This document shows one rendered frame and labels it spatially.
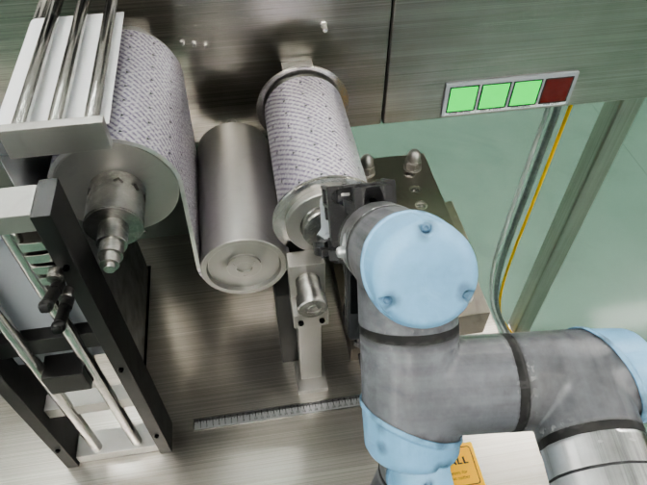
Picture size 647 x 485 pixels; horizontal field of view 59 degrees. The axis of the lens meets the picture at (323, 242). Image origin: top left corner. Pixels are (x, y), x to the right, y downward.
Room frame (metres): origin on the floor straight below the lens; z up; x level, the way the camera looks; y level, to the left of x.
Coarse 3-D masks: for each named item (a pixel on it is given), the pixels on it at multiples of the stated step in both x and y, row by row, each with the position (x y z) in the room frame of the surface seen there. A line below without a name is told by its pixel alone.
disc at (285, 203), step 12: (312, 180) 0.52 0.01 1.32; (324, 180) 0.52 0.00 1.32; (336, 180) 0.53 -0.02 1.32; (348, 180) 0.53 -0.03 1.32; (360, 180) 0.53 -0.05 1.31; (288, 192) 0.52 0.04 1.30; (300, 192) 0.52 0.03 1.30; (288, 204) 0.52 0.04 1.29; (276, 216) 0.51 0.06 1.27; (276, 228) 0.51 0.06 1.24; (288, 240) 0.52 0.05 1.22
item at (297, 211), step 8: (312, 192) 0.52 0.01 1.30; (320, 192) 0.52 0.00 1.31; (304, 200) 0.51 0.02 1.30; (312, 200) 0.51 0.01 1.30; (320, 200) 0.51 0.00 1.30; (296, 208) 0.51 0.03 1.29; (304, 208) 0.51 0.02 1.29; (312, 208) 0.51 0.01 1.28; (288, 216) 0.51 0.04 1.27; (296, 216) 0.51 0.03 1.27; (288, 224) 0.51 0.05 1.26; (296, 224) 0.51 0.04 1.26; (288, 232) 0.51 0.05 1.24; (296, 232) 0.51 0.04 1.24; (296, 240) 0.51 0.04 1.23; (304, 240) 0.51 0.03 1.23; (304, 248) 0.51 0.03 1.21; (312, 248) 0.51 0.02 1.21
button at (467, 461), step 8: (464, 448) 0.35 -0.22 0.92; (472, 448) 0.35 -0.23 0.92; (464, 456) 0.33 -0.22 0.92; (472, 456) 0.33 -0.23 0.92; (456, 464) 0.32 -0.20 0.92; (464, 464) 0.32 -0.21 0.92; (472, 464) 0.32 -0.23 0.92; (456, 472) 0.31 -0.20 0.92; (464, 472) 0.31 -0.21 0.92; (472, 472) 0.31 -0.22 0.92; (480, 472) 0.31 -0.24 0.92; (456, 480) 0.30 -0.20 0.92; (464, 480) 0.30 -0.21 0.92; (472, 480) 0.30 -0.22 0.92; (480, 480) 0.30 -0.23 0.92
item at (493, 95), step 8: (488, 88) 0.89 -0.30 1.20; (496, 88) 0.90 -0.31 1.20; (504, 88) 0.90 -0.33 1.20; (488, 96) 0.89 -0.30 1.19; (496, 96) 0.90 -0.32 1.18; (504, 96) 0.90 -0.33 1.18; (480, 104) 0.89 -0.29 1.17; (488, 104) 0.89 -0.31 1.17; (496, 104) 0.90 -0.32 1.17; (504, 104) 0.90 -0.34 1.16
